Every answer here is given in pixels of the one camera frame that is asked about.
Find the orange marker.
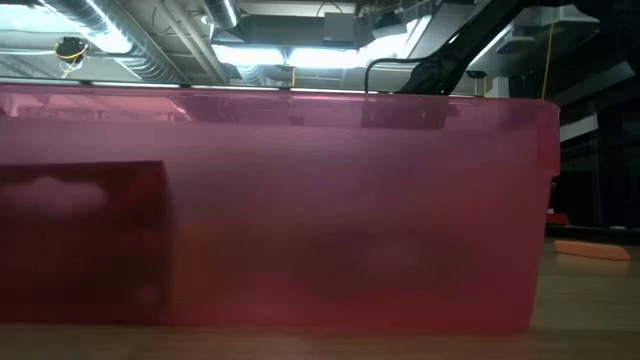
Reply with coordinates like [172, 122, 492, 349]
[553, 239, 632, 262]

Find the red translucent plastic tray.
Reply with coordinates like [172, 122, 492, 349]
[0, 82, 562, 335]

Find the ceiling light fixture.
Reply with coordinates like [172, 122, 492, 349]
[212, 43, 374, 70]

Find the grey ceiling box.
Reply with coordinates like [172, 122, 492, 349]
[323, 12, 357, 44]

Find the dark rectangular sticker label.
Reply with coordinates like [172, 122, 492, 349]
[0, 159, 171, 324]

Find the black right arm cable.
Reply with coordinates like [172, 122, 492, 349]
[363, 56, 431, 95]

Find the small silver ceiling duct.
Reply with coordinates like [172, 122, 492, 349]
[202, 0, 240, 30]

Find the yellow hanging cord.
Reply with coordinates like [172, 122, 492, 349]
[541, 0, 559, 100]

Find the large silver ceiling duct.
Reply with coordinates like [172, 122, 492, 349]
[29, 0, 181, 84]

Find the black aluminium table frame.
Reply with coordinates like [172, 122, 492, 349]
[544, 224, 640, 246]

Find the yellow black cable reel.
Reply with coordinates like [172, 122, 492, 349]
[53, 35, 90, 79]

